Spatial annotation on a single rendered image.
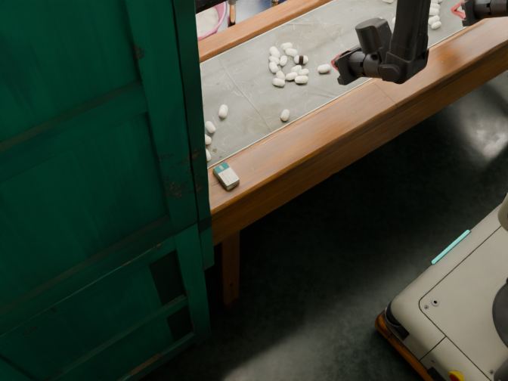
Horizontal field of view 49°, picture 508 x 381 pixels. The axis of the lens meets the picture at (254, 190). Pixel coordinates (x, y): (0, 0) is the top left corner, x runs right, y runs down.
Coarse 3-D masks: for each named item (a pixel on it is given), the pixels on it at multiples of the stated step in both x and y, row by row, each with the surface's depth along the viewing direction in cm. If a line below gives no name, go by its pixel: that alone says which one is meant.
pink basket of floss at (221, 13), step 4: (220, 4) 162; (224, 4) 159; (216, 8) 164; (220, 8) 162; (224, 8) 158; (220, 12) 162; (224, 12) 157; (220, 16) 162; (224, 16) 156; (220, 20) 155; (220, 24) 155; (216, 28) 154; (212, 32) 154; (216, 32) 160; (200, 36) 152; (204, 36) 153; (208, 36) 155
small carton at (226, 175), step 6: (216, 168) 128; (222, 168) 128; (228, 168) 129; (216, 174) 128; (222, 174) 128; (228, 174) 128; (234, 174) 128; (222, 180) 127; (228, 180) 127; (234, 180) 127; (228, 186) 126; (234, 186) 128
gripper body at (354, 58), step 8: (360, 48) 128; (344, 56) 127; (352, 56) 127; (360, 56) 124; (336, 64) 127; (344, 64) 127; (352, 64) 126; (360, 64) 124; (344, 72) 128; (352, 72) 127; (360, 72) 125; (344, 80) 128; (352, 80) 129
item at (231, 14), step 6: (228, 0) 149; (234, 0) 149; (276, 0) 159; (228, 6) 151; (234, 6) 151; (228, 12) 153; (234, 12) 153; (228, 18) 155; (234, 18) 155; (228, 24) 157; (234, 24) 157
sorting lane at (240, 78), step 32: (352, 0) 166; (448, 0) 167; (288, 32) 158; (320, 32) 159; (352, 32) 159; (448, 32) 160; (224, 64) 151; (256, 64) 151; (288, 64) 152; (320, 64) 152; (224, 96) 145; (256, 96) 146; (288, 96) 146; (320, 96) 146; (224, 128) 140; (256, 128) 140
